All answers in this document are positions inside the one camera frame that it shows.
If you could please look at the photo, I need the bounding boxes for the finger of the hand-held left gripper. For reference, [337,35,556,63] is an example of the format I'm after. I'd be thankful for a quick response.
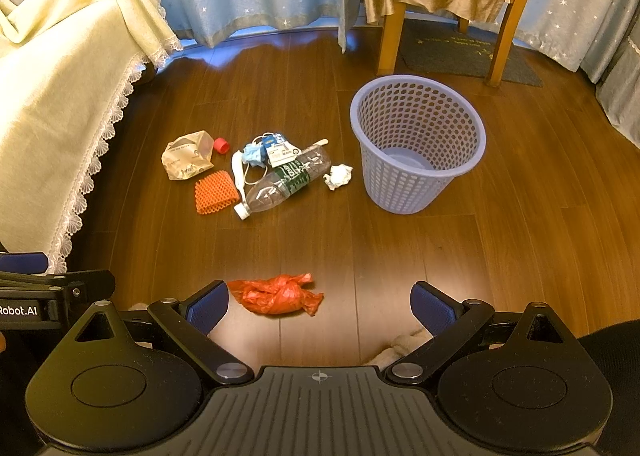
[0,270,117,301]
[0,252,49,278]

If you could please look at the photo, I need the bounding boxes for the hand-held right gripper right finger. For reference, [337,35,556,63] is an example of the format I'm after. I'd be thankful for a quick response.
[385,280,569,384]

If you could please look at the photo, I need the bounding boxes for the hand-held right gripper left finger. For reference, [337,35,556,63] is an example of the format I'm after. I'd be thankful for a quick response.
[74,280,255,384]

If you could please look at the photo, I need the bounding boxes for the red plastic bag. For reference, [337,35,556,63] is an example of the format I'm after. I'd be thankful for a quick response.
[227,274,325,317]

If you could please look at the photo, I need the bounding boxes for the orange foam net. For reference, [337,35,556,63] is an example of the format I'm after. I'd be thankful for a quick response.
[194,170,240,216]

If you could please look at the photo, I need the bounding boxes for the white plastic stick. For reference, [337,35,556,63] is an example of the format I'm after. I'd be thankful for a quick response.
[231,151,249,204]

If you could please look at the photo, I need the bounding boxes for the purple perforated plastic basket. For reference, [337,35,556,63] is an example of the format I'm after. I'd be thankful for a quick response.
[350,75,487,214]

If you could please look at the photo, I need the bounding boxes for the clear plastic water bottle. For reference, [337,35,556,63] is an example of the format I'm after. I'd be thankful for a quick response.
[233,145,333,221]

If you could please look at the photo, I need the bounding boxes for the beige paper bag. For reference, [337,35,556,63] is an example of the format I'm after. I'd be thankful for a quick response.
[161,130,217,182]

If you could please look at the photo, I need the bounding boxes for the blue face mask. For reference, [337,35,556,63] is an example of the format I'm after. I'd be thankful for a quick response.
[241,134,269,168]

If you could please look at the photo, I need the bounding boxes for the blue and white carton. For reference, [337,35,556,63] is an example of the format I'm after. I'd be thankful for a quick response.
[263,132,301,167]

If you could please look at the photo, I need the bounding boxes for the cream lace-trimmed sofa cover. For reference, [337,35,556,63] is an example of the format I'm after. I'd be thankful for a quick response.
[0,0,151,274]

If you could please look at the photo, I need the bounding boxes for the crumpled white tissue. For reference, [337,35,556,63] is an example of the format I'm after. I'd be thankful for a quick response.
[322,163,353,192]

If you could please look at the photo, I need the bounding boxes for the dark floor mat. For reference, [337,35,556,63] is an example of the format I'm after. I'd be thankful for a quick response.
[397,18,544,88]

